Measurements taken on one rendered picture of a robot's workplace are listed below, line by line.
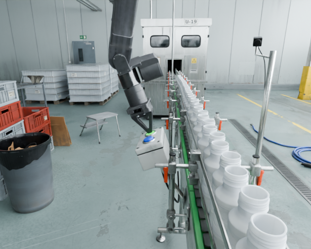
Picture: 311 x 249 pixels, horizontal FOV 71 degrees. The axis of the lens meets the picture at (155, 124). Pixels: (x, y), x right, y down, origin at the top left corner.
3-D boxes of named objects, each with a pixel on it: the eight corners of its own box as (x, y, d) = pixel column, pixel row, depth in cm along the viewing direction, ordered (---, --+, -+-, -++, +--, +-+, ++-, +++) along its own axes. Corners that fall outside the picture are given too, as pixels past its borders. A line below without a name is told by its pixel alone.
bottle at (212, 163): (195, 206, 52) (199, 142, 47) (212, 197, 55) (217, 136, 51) (215, 220, 47) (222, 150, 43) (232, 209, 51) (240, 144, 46)
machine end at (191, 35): (205, 121, 484) (212, 18, 423) (142, 120, 492) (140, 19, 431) (196, 106, 636) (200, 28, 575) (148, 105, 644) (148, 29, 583)
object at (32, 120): (27, 135, 266) (24, 117, 260) (-6, 134, 267) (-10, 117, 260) (51, 121, 325) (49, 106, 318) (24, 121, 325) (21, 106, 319)
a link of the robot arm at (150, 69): (110, 45, 62) (110, 57, 55) (148, 30, 61) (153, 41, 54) (126, 80, 70) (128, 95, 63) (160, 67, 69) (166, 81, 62)
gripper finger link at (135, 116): (160, 125, 73) (151, 99, 70) (160, 132, 66) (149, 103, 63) (141, 131, 74) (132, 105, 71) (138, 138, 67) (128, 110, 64)
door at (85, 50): (97, 88, 1029) (93, 40, 968) (76, 88, 1035) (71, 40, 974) (97, 88, 1038) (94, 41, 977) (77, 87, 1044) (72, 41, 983)
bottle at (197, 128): (211, 166, 71) (214, 117, 66) (192, 166, 71) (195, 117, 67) (207, 158, 77) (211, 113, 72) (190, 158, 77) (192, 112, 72)
